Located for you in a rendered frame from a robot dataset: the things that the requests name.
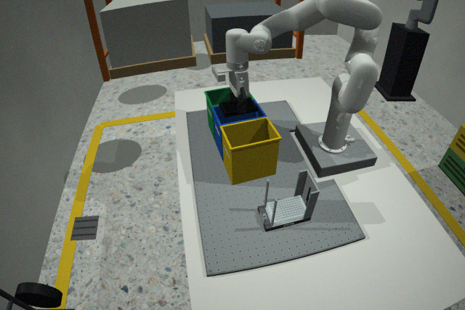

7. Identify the green bin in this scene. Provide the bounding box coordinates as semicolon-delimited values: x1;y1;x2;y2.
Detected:
205;87;231;141

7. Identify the yellow open bin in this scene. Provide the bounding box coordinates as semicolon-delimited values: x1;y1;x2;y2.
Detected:
221;118;282;185

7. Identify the blue bin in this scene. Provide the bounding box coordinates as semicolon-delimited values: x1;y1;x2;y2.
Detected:
212;100;267;161

